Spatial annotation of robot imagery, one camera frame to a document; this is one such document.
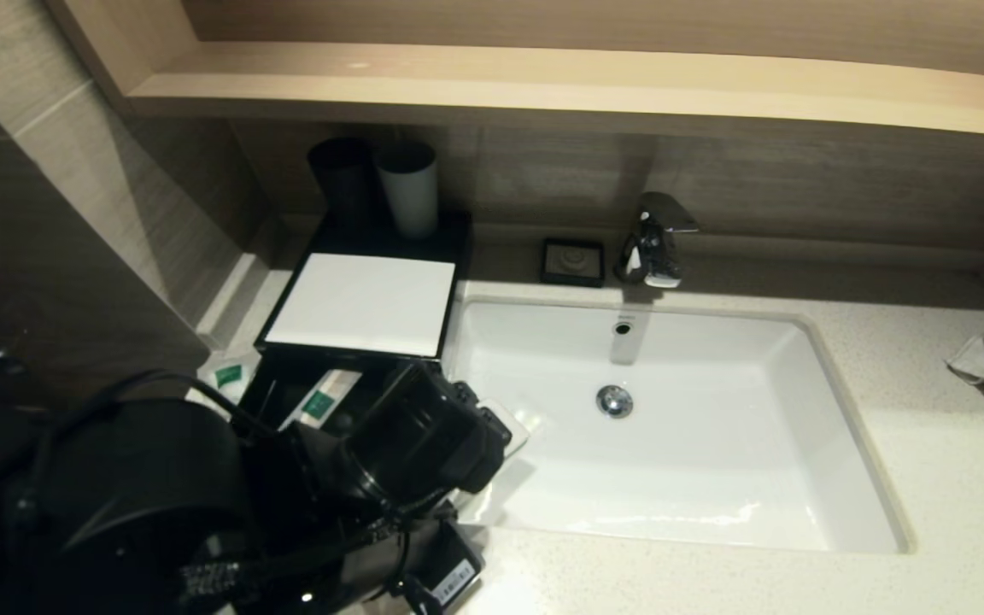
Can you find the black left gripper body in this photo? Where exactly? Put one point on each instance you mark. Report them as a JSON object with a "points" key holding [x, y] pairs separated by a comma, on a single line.
{"points": [[445, 572]]}

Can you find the black glossy box drawer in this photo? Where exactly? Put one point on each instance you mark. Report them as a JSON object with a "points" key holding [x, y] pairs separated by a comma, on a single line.
{"points": [[278, 389]]}

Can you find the small sachet with green label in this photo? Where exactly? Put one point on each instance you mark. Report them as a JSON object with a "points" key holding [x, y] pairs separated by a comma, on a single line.
{"points": [[227, 376]]}

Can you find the black plastic cup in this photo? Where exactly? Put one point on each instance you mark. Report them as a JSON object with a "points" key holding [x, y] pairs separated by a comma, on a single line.
{"points": [[340, 184]]}

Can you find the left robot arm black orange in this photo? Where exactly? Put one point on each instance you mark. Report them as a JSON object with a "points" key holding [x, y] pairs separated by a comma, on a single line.
{"points": [[159, 495]]}

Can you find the black tray with white liner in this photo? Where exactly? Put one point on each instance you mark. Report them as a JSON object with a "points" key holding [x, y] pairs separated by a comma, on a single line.
{"points": [[364, 299]]}

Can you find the white paper packet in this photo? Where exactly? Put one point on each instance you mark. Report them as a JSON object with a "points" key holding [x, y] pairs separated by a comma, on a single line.
{"points": [[321, 401]]}

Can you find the chrome sink drain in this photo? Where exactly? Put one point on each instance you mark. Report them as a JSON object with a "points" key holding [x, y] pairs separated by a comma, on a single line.
{"points": [[614, 401]]}

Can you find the white ceramic sink basin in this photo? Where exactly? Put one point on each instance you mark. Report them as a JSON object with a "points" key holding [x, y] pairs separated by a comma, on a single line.
{"points": [[714, 444]]}

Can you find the black square soap dish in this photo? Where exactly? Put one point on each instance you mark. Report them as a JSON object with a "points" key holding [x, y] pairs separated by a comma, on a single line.
{"points": [[573, 260]]}

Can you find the grey plastic cup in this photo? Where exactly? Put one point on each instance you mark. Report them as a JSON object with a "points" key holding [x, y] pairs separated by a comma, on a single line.
{"points": [[411, 201]]}

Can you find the chrome sink faucet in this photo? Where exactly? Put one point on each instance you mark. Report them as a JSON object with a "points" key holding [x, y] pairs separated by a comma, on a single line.
{"points": [[654, 248]]}

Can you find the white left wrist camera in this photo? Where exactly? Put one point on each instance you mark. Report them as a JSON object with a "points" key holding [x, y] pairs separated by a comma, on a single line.
{"points": [[516, 427]]}

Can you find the light wooden wall shelf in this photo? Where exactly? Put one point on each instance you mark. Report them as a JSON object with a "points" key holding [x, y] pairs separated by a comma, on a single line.
{"points": [[543, 85]]}

